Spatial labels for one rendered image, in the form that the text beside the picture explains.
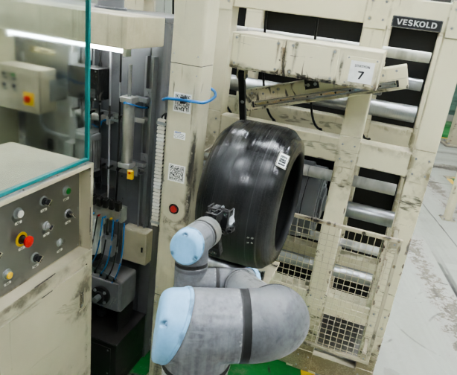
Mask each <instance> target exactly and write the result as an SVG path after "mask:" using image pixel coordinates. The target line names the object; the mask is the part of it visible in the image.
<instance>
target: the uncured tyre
mask: <svg viewBox="0 0 457 375"><path fill-rule="evenodd" d="M280 152H282V153H284V154H286V155H288V156H290V159H289V161H288V163H287V167H286V170H285V169H283V168H280V167H278V166H276V165H275V163H276V161H277V159H278V156H279V153H280ZM303 170H304V142H303V141H302V140H301V138H300V137H299V136H298V134H297V132H296V131H294V130H293V129H290V128H289V127H285V126H279V125H274V124H268V123H264V122H260V121H253V120H249V119H247V120H238V121H236V122H234V123H233V124H232V125H230V126H228V127H227V128H225V129H224V130H223V131H222V132H221V133H220V134H219V136H218V137H217V139H216V141H215V142H214V144H213V146H212V148H211V150H210V153H209V154H208V157H207V159H206V162H205V166H204V168H203V171H202V175H201V179H200V182H199V188H198V192H197V196H196V208H195V220H197V219H199V218H200V217H204V216H205V212H207V207H208V206H209V205H210V204H212V203H214V205H216V204H218V205H222V206H223V205H224V206H225V208H226V209H228V210H231V209H232V208H234V221H235V224H234V226H235V230H234V231H233V232H232V233H231V234H230V233H228V234H227V235H225V236H223V235H221V239H222V247H223V252H222V254H221V255H220V257H216V258H219V259H222V260H226V261H229V262H232V263H234V262H235V263H240V264H241V265H242V266H246V267H251V268H254V269H262V268H264V267H266V266H268V265H269V264H271V263H274V262H275V261H276V259H277V258H278V256H279V254H280V253H281V250H282V248H283V246H284V243H285V241H286V238H287V235H288V233H289V231H290V227H291V225H292V222H293V217H294V215H295V210H296V207H297V204H298V198H299V194H300V190H301V182H302V176H303ZM246 235H248V236H253V237H255V243H254V245H248V244H246ZM213 257H215V256H213Z"/></svg>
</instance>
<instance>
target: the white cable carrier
mask: <svg viewBox="0 0 457 375"><path fill-rule="evenodd" d="M158 121H161V122H164V123H167V118H165V119H164V117H163V118H158ZM157 125H159V126H157V129H158V130H157V133H158V134H157V135H156V136H157V137H158V138H156V140H157V142H156V144H157V145H156V148H157V149H156V152H157V153H156V160H155V163H156V164H155V166H156V167H155V171H154V173H155V175H154V177H155V178H154V183H153V184H154V186H153V187H154V188H153V191H154V192H153V198H154V199H153V206H152V208H153V209H152V217H151V218H152V219H151V220H153V221H156V222H160V211H161V200H162V182H163V169H164V149H165V137H166V126H164V125H160V124H157Z"/></svg>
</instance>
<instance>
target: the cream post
mask: <svg viewBox="0 0 457 375"><path fill-rule="evenodd" d="M219 6H220V0H175V10H174V21H173V42H172V53H171V64H170V85H169V95H168V97H174V92H180V93H184V94H191V95H192V98H191V100H198V101H205V100H208V99H210V93H211V80H212V72H213V64H214V50H215V43H216V35H217V21H218V14H219ZM208 109H209V103H207V104H196V103H191V114H186V113H182V112H175V111H173V100H168V106H167V126H166V137H165V149H164V169H163V182H162V200H161V211H160V222H159V242H158V253H157V264H156V285H155V295H154V306H153V327H152V338H151V348H150V369H149V375H162V366H161V365H159V364H156V363H154V362H153V361H152V346H153V334H154V328H155V323H156V314H157V309H158V305H159V299H160V297H161V294H162V293H163V291H165V290H166V289H168V288H173V285H174V268H172V267H171V263H172V254H171V253H170V241H171V240H172V238H173V236H174V235H175V234H176V233H177V232H178V231H179V230H180V229H182V228H185V227H186V226H188V225H190V224H191V223H192V222H194V221H195V208H196V196H197V192H198V188H199V182H200V179H201V175H202V167H203V159H204V152H205V138H206V130H207V123H208ZM174 131H177V132H184V133H185V141H184V140H181V139H177V138H174V137H173V136H174ZM169 163H171V164H177V165H181V166H184V167H185V182H184V184H182V183H178V182H173V181H170V180H167V178H168V167H169ZM172 205H174V206H176V208H177V211H176V212H175V213H173V212H171V210H170V207H171V206H172Z"/></svg>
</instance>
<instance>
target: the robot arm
mask: <svg viewBox="0 0 457 375"><path fill-rule="evenodd" d="M210 206H212V207H210ZM209 209H211V210H209ZM230 214H231V215H230ZM234 224H235V221H234V208H232V209H231V210H228V209H226V208H225V206H224V205H223V206H222V205H218V204H216V205H214V203H212V204H210V205H209V206H208V207H207V212H205V216H204V217H200V218H199V219H197V220H195V221H194V222H192V223H191V224H190V225H188V226H186V227H185V228H182V229H180V230H179V231H178V232H177V233H176V234H175V235H174V236H173V238H172V240H171V241H170V253H171V254H172V256H173V258H174V260H175V269H174V285H173V288H168V289H166V290H165V291H163V293H162V294H161V297H160V299H159V305H158V309H157V314H156V323H155V328H154V334H153V346H152V361H153V362H154V363H156V364H159V365H161V366H162V375H228V371H229V368H230V364H257V363H264V362H271V361H274V360H277V359H281V358H283V357H285V356H287V355H289V354H291V353H292V352H293V351H295V350H296V349H297V348H299V347H300V345H301V344H302V342H303V341H304V340H305V338H306V336H307V334H308V330H309V327H310V314H309V311H308V308H307V305H306V304H305V302H304V300H303V298H302V297H301V296H300V295H299V294H298V293H297V292H296V291H294V290H293V289H291V288H289V287H288V286H285V285H282V284H278V283H270V284H267V283H265V282H263V281H262V280H261V275H260V273H259V271H258V270H257V269H254V268H251V267H247V268H228V267H208V255H212V256H215V257H220V255H221V254H222V252H223V247H222V239H221V235H223V236H225V235H227V234H229V233H230V234H231V233H232V232H233V231H234V230H235V226H234Z"/></svg>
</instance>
